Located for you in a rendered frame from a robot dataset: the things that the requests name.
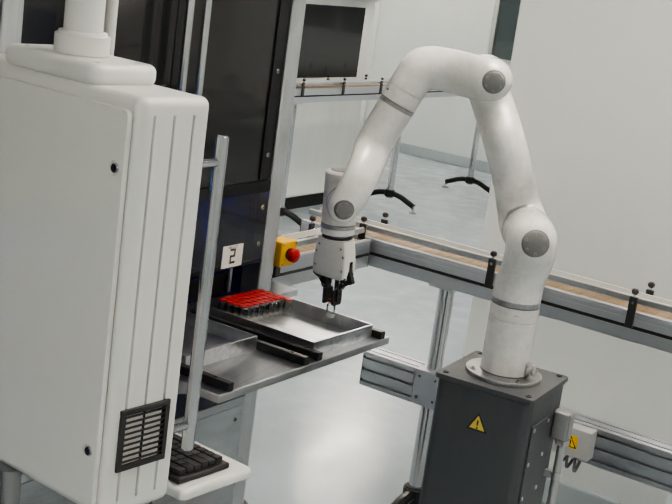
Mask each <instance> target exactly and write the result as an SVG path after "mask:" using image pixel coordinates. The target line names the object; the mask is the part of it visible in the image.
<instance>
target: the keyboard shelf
mask: <svg viewBox="0 0 672 504"><path fill-rule="evenodd" d="M194 444H198V445H200V446H201V447H204V448H206V449H208V450H210V451H212V452H214V453H215V454H218V455H221V456H222V460H224V461H226V462H228V463H229V468H227V469H224V470H221V471H218V472H215V473H212V474H209V475H206V476H203V477H200V478H197V479H194V480H191V481H188V482H185V483H182V484H179V485H178V484H176V483H174V482H172V481H170V480H168V484H167V491H166V494H168V495H170V496H172V497H174V498H176V499H178V500H188V499H191V498H193V497H196V496H199V495H202V494H205V493H208V492H210V491H213V490H216V489H219V488H222V487H224V486H227V485H230V484H233V483H236V482H239V481H241V480H244V479H247V478H250V477H251V469H250V467H248V466H246V465H244V464H242V463H240V462H238V461H236V460H233V459H231V458H229V457H227V456H225V455H223V454H221V453H219V452H217V451H215V450H213V449H210V448H208V447H206V446H204V445H202V444H200V443H198V442H196V441H195V443H194Z"/></svg>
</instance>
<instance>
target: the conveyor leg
mask: <svg viewBox="0 0 672 504"><path fill-rule="evenodd" d="M429 286H432V287H436V288H439V293H438V300H437V306H436V312H435V319H434V325H433V331H432V338H431V344H430V350H429V357H428V363H427V370H429V371H431V372H436V371H438V370H440V369H442V367H443V361H444V354H445V348H446V342H447V336H448V330H449V323H450V317H451V311H452V305H453V298H454V292H456V291H455V290H451V289H448V288H444V287H441V286H437V285H434V284H431V283H429ZM433 413H434V410H432V409H429V408H426V407H424V406H421V407H420V413H419V420H418V426H417V432H416V439H415V445H414V451H413V458H412V464H411V470H410V477H409V483H408V485H409V486H410V487H412V488H415V489H421V487H422V481H423V475H424V469H425V462H426V456H427V450H428V444H429V437H430V431H431V425H432V419H433Z"/></svg>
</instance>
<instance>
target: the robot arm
mask: <svg viewBox="0 0 672 504"><path fill-rule="evenodd" d="M512 83H513V77H512V73H511V70H510V68H509V66H508V65H507V64H506V63H505V62H503V61H502V60H500V59H499V58H497V57H495V56H493V55H489V54H482V55H476V54H471V53H467V52H463V51H459V50H454V49H450V48H444V47H437V46H423V47H418V48H415V49H413V50H411V51H410V52H409V53H407V54H406V55H405V57H404V58H403V59H402V61H401V62H400V64H399V65H398V67H397V68H396V70H395V72H394V73H393V75H392V77H391V78H390V80H389V82H388V84H387V85H386V87H385V89H384V90H383V92H382V94H381V95H380V97H379V99H378V100H377V102H376V104H375V106H374V107H373V109H372V111H371V112H370V114H369V116H368V118H367V119H366V121H365V123H364V125H363V126H362V128H361V130H360V132H359V134H358V136H357V138H356V141H355V144H354V148H353V152H352V155H351V158H350V160H349V163H348V165H347V167H346V168H345V167H333V168H329V169H327V170H326V172H325V184H324V195H323V207H322V219H321V223H320V226H321V230H320V231H321V233H320V234H319V237H318V240H317V243H316V247H315V253H314V259H313V273H314V274H315V275H316V276H318V278H319V279H320V281H321V286H322V287H323V294H322V303H326V302H327V301H328V299H329V298H331V306H336V305H339V304H341V298H342V289H344V288H345V287H346V286H348V285H352V284H354V283H355V281H354V272H355V241H354V239H353V235H355V228H356V217H357V215H358V214H359V212H360V211H361V210H362V208H363V206H364V205H365V203H366V202H367V200H368V199H369V197H370V195H371V194H372V192H373V190H374V189H375V187H376V185H377V183H378V181H379V179H380V177H381V175H382V172H383V170H384V167H385V164H386V161H387V158H388V156H389V154H390V152H391V150H392V148H393V147H394V145H395V144H396V142H397V140H398V139H399V137H400V136H401V134H402V132H403V131H404V129H405V127H406V126H407V124H408V123H409V121H410V119H411V118H412V116H413V114H414V113H415V111H416V109H417V108H418V106H419V104H420V103H421V101H422V99H423V98H424V96H425V94H426V93H427V92H428V91H430V90H438V91H442V92H446V93H450V94H454V95H457V96H461V97H465V98H469V100H470V103H471V106H472V109H473V113H474V116H475V119H476V122H477V125H478V129H479V132H480V135H481V138H482V142H483V145H484V149H485V153H486V157H487V161H488V165H489V168H490V172H491V177H492V181H493V186H494V192H495V199H496V207H497V214H498V223H499V229H500V233H501V235H502V238H503V240H504V242H505V252H504V257H503V260H502V263H501V266H500V269H499V271H498V273H497V275H496V278H495V282H494V287H493V292H492V298H491V304H490V310H489V316H488V322H487V328H486V334H485V340H484V346H483V352H482V357H481V358H475V359H471V360H469V361H468V362H467V363H466V371H467V372H468V373H469V374H470V375H472V376H473V377H475V378H477V379H479V380H482V381H484V382H487V383H491V384H495V385H499V386H505V387H513V388H529V387H534V386H537V385H539V384H540V383H541V381H542V375H541V374H540V373H539V372H538V369H536V365H533V366H532V363H530V361H531V355H532V350H533V344H534V339H535V333H536V327H537V322H538V316H539V310H540V305H541V299H542V294H543V289H544V286H545V283H546V281H547V279H548V276H549V274H550V272H551V270H552V267H553V264H554V261H555V257H556V253H557V243H558V241H557V233H556V229H555V227H554V225H553V224H552V222H551V221H550V220H549V218H548V217H547V216H546V213H545V211H544V209H543V206H542V204H541V201H540V198H539V194H538V191H537V187H536V182H535V178H534V173H533V168H532V164H531V159H530V155H529V151H528V146H527V142H526V138H525V135H524V131H523V127H522V124H521V121H520V118H519V115H518V112H517V109H516V106H515V103H514V100H513V97H512V94H511V91H510V89H511V87H512ZM346 277H347V280H346V281H345V279H346ZM332 279H335V285H334V290H333V286H332V285H331V283H332Z"/></svg>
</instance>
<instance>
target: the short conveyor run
mask: <svg viewBox="0 0 672 504"><path fill-rule="evenodd" d="M309 220H310V221H311V223H309V227H308V230H306V231H301V232H295V233H290V234H285V235H282V236H285V237H288V238H292V239H298V238H304V237H307V238H304V239H299V240H297V247H296V249H298V250H299V251H300V258H299V260H298V261H297V262H295V263H294V264H293V265H289V266H284V267H276V266H273V271H272V272H273V274H272V281H274V282H277V283H280V284H283V285H287V286H291V285H295V284H299V283H303V282H307V281H311V280H315V279H319V278H318V276H316V275H315V274H314V273H313V259H314V253H315V247H316V243H317V240H318V237H319V236H314V235H319V234H320V233H321V231H320V230H321V228H315V223H314V221H316V217H315V216H310V218H309ZM364 231H365V228H364V227H359V228H355V235H356V234H361V233H364ZM353 239H354V241H355V269H359V268H364V267H368V263H369V256H370V249H371V240H370V239H358V238H355V237H353Z"/></svg>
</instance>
